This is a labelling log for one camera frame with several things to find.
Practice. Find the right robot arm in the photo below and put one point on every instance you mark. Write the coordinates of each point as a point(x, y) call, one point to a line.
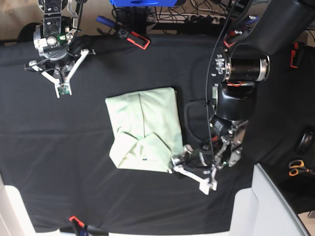
point(57, 41)

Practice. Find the bottom blue-red bar clamp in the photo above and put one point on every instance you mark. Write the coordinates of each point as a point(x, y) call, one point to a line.
point(78, 228)

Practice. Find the white bin left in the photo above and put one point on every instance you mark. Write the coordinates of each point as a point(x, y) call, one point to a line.
point(14, 219)

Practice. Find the white bin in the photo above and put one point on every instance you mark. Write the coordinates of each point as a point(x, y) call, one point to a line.
point(14, 219)
point(262, 210)

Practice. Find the white bin right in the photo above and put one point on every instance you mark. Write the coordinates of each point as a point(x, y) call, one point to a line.
point(262, 210)

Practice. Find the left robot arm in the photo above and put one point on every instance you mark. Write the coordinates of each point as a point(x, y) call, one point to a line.
point(240, 61)

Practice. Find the top blue-red bar clamp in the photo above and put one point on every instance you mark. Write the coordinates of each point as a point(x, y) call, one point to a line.
point(124, 33)

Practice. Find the right blue-red bar clamp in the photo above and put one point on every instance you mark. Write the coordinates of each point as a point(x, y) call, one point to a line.
point(294, 55)

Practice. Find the light green T-shirt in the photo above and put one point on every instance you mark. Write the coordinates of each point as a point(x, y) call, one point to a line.
point(146, 128)

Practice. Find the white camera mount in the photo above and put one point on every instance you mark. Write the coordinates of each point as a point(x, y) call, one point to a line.
point(60, 77)
point(205, 184)

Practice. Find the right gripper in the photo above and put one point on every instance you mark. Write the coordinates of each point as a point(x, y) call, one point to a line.
point(58, 63)

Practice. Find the orange-handled scissors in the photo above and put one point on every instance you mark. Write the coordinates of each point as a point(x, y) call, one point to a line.
point(297, 167)

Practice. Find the black tape roll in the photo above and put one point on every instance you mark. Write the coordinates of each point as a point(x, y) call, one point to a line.
point(305, 142)

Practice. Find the blue-red bar clamp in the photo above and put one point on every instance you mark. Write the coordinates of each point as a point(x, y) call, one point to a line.
point(124, 33)
point(294, 55)
point(78, 228)

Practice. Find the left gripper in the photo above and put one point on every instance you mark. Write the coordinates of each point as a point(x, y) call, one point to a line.
point(193, 161)

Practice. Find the blue box on stand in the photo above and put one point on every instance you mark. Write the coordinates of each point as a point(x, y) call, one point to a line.
point(150, 3)

